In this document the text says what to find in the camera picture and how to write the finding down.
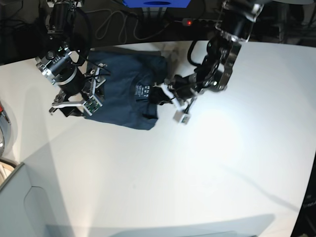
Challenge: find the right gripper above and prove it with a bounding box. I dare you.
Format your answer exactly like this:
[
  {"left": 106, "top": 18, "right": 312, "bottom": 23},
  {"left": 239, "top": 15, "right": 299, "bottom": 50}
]
[{"left": 36, "top": 50, "right": 103, "bottom": 96}]

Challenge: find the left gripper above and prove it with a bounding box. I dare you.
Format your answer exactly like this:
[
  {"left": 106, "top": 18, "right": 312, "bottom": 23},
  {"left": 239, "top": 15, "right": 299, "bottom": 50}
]
[{"left": 149, "top": 73, "right": 205, "bottom": 105}]

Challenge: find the dark blue T-shirt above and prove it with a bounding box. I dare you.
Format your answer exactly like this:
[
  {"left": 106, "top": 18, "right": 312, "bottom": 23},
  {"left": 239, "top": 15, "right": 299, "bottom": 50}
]
[{"left": 84, "top": 51, "right": 168, "bottom": 130}]

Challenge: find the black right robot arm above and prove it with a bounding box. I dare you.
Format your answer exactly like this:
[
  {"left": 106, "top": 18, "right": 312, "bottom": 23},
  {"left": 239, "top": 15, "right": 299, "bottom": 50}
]
[{"left": 36, "top": 0, "right": 96, "bottom": 99}]

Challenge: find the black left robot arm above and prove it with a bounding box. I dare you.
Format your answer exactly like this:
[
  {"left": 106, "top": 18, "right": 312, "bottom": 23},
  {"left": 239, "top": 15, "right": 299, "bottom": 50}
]
[{"left": 149, "top": 0, "right": 267, "bottom": 105}]

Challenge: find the black power strip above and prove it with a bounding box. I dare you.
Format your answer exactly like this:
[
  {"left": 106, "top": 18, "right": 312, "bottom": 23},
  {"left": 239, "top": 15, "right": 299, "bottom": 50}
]
[{"left": 180, "top": 18, "right": 226, "bottom": 29}]

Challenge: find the chrome round object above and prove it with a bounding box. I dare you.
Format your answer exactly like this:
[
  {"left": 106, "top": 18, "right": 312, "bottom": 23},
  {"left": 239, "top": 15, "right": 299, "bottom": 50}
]
[{"left": 0, "top": 104, "right": 11, "bottom": 157}]

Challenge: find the blue plastic box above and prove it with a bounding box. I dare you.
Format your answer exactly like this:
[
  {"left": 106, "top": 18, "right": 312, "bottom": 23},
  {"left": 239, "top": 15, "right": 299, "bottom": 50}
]
[{"left": 122, "top": 0, "right": 190, "bottom": 8}]

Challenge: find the grey looped cable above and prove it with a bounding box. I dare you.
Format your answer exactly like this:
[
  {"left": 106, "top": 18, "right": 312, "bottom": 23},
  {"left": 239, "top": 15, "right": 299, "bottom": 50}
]
[{"left": 95, "top": 9, "right": 171, "bottom": 43}]

